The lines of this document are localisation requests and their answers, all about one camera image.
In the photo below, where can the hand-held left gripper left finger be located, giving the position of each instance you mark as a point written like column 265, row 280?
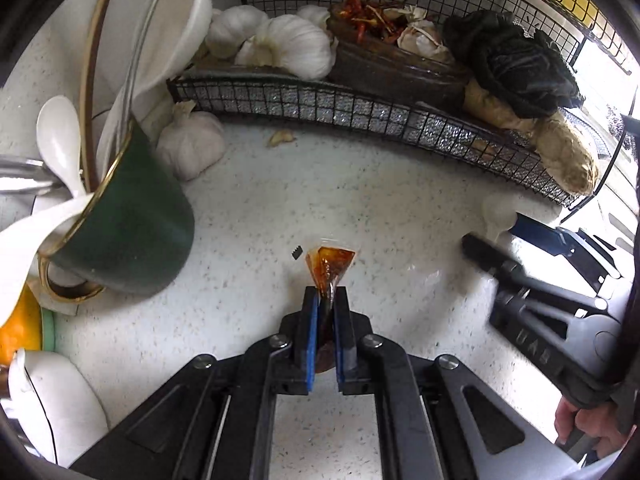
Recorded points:
column 311, row 345

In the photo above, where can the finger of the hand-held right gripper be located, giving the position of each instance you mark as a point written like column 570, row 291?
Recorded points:
column 487, row 257
column 540, row 237

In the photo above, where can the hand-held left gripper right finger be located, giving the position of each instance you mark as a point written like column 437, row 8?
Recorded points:
column 341, row 345

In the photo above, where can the orange sauce packet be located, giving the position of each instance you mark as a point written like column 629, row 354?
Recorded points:
column 330, row 262

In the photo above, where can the person's right hand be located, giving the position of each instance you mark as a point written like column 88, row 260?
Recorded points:
column 602, row 425

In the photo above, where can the ginger root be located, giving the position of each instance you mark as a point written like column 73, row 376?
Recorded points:
column 565, row 155

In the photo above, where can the small black scrap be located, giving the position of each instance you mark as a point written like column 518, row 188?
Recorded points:
column 296, row 253

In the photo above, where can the black plastic bag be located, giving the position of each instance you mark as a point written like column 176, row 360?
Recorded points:
column 515, row 65

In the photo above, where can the brown glass dish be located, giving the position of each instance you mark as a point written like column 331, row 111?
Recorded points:
column 390, row 77

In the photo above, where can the green mug gold rim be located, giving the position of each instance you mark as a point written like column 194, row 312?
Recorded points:
column 140, row 230

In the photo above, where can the garlic clove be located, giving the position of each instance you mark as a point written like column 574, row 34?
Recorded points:
column 281, row 138

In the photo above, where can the garlic bulb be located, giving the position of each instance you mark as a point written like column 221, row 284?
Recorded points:
column 295, row 42
column 192, row 145
column 312, row 14
column 232, row 27

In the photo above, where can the white ceramic condiment jar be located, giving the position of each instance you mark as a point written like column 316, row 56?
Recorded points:
column 60, row 400

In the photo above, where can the green plate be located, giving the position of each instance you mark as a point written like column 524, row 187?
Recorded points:
column 48, row 332

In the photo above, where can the dried red chili pile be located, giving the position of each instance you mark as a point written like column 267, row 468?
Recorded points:
column 365, row 20

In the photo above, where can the amber oil bottle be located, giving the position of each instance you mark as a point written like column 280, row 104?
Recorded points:
column 20, row 330

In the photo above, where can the white ceramic ladle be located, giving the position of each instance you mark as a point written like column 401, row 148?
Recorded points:
column 30, row 250

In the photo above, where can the steel chopstick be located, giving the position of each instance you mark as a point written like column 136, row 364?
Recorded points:
column 141, row 55
column 135, row 67

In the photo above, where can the white soup spoon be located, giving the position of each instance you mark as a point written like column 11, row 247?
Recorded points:
column 57, row 130

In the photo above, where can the steel tongs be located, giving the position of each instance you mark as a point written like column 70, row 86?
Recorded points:
column 25, row 175

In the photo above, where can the large white spoon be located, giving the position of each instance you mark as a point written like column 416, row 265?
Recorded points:
column 175, row 25

